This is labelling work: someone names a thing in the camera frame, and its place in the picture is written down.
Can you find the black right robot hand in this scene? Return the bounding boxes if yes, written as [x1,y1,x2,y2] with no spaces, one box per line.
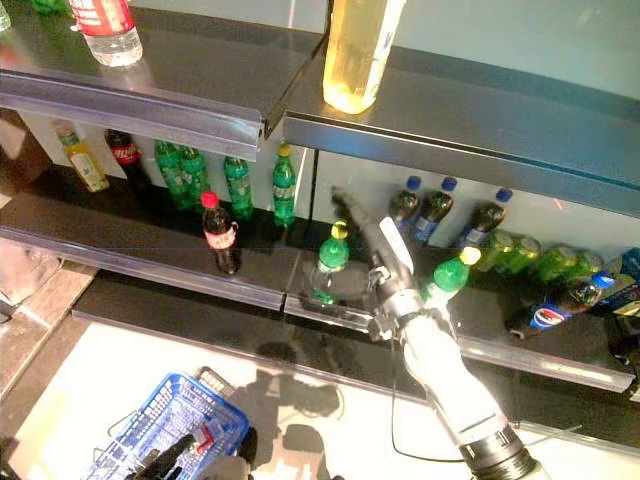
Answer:
[329,185,427,342]

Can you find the Coca-Cola bottle red cap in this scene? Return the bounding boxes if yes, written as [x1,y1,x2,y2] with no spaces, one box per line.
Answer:
[199,191,242,275]
[103,128,151,194]

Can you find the green soda can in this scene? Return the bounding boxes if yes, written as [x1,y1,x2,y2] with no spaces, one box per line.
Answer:
[476,228,515,274]
[567,251,605,284]
[529,243,577,287]
[498,234,543,277]

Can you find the green Sprite bottle yellow cap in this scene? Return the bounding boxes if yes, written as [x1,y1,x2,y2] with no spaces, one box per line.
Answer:
[422,246,482,314]
[153,140,189,211]
[308,219,352,306]
[222,155,255,221]
[178,145,211,211]
[272,143,297,229]

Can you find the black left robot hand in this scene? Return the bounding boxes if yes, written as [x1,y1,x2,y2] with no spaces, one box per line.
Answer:
[127,432,199,480]

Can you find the yellow tea bottle green cap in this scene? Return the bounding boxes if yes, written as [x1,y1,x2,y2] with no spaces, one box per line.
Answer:
[53,122,111,194]

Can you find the Pepsi bottle blue cap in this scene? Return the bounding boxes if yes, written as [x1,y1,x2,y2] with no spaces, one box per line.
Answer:
[503,271,617,342]
[452,188,515,251]
[410,176,459,246]
[607,298,640,369]
[387,175,422,234]

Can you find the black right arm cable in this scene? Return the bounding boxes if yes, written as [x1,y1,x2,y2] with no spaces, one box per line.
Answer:
[390,379,466,464]

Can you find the grey-brown stone plinth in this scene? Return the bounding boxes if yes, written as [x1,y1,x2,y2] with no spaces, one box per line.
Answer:
[0,259,99,401]

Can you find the large yellow drink bottle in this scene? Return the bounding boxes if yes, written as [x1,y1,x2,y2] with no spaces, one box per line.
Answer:
[322,0,407,115]

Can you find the blue plastic shopping basket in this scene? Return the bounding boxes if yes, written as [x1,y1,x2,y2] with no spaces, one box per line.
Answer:
[82,372,251,480]

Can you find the clear water bottle red label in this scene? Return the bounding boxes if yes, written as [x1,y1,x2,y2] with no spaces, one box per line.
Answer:
[192,417,231,456]
[68,0,144,69]

